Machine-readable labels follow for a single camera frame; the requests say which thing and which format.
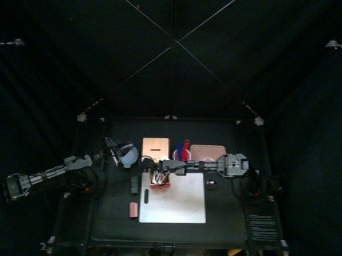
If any red toy utensil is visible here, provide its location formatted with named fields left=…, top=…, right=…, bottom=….
left=181, top=138, right=192, bottom=160

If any pink square tray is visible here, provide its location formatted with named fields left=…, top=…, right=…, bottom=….
left=189, top=144, right=227, bottom=163

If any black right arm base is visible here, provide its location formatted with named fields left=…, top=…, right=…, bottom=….
left=239, top=171, right=271, bottom=203

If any dark green toy block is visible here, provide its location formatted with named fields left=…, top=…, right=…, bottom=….
left=129, top=175, right=140, bottom=195

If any white cutting board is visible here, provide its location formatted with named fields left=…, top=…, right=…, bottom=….
left=137, top=171, right=207, bottom=225

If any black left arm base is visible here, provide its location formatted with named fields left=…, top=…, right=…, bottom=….
left=65, top=166, right=107, bottom=202

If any white utensil cup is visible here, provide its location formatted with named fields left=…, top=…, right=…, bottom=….
left=171, top=148, right=193, bottom=162

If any light blue round plate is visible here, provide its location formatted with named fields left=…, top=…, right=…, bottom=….
left=117, top=143, right=140, bottom=169

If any small dark round object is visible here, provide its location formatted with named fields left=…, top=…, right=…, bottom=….
left=204, top=178, right=219, bottom=191

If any pink toy block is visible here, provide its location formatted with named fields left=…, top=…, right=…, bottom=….
left=128, top=201, right=140, bottom=219

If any blue toy utensil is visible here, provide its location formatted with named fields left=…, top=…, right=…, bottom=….
left=176, top=141, right=185, bottom=160

